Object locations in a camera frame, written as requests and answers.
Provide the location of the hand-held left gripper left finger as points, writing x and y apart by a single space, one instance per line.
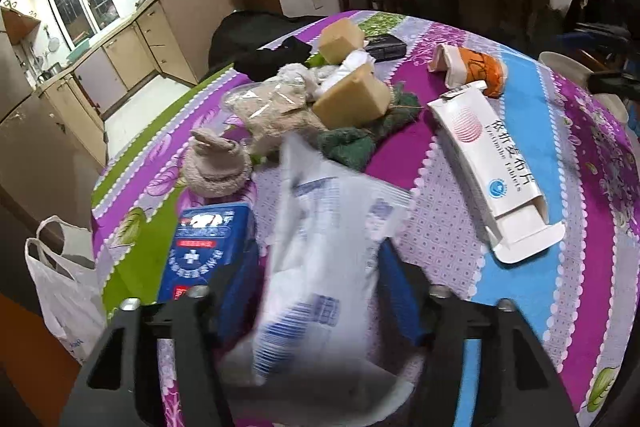
242 292

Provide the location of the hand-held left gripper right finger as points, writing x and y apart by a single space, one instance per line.
395 287

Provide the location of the white plastic packet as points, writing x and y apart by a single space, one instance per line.
320 257

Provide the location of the knotted terry towel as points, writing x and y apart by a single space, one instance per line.
215 172

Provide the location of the green scouring cloth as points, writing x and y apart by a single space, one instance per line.
350 147

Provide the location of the long white carton box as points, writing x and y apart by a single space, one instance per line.
480 147

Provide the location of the white basin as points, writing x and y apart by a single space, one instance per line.
560 62

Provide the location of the blue carton box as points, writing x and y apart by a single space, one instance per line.
210 237

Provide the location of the purple printed tablecloth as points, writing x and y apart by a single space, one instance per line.
440 207

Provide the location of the white plastic carrier bag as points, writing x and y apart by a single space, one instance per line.
65 302

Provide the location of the clear plastic bag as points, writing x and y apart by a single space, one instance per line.
270 112

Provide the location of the yellow sponge block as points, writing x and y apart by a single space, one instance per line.
340 39
350 99

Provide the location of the grey crumpled cloth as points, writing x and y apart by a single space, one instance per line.
300 79

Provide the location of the white crumpled tissue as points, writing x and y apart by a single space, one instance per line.
355 62

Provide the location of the orange and white rolled sock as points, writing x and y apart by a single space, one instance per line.
480 67

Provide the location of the black cloth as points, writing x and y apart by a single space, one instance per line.
275 57

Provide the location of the small black box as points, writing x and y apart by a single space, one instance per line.
385 47

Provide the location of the black bag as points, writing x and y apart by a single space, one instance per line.
240 32

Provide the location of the kitchen cabinets with counter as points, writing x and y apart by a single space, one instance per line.
150 32

